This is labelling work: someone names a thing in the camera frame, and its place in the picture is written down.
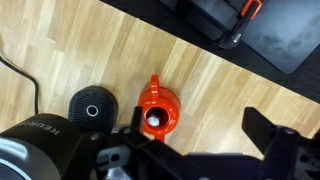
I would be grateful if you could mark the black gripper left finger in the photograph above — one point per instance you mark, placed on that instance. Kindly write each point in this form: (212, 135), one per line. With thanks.
(149, 159)

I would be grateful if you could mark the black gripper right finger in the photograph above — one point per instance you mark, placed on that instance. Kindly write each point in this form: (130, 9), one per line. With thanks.
(287, 154)

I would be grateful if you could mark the black Keurig coffee maker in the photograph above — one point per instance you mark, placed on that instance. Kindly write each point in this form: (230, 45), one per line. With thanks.
(50, 147)

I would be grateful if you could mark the black perforated plate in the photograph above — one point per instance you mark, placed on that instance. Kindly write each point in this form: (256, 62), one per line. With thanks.
(284, 32)

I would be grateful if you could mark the black clamp with orange handle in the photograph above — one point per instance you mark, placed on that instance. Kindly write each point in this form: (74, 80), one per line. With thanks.
(247, 12)

